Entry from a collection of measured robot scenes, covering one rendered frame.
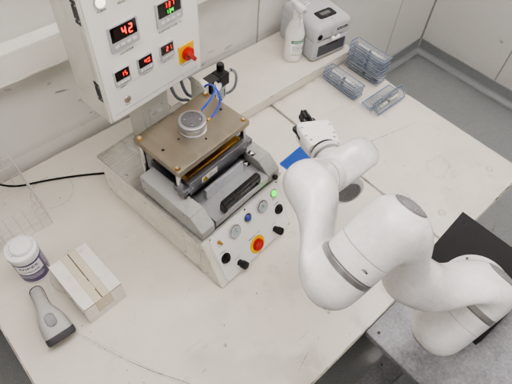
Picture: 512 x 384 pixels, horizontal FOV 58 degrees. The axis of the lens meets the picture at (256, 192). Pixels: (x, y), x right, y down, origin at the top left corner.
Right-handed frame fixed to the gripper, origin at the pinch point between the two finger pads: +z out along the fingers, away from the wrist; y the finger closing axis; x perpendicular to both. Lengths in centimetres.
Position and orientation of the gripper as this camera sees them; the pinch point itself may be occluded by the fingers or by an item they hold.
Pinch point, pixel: (305, 117)
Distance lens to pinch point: 135.9
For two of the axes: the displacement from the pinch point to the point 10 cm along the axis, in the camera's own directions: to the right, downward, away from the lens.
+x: -0.7, 7.1, 7.0
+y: -9.6, 1.4, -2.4
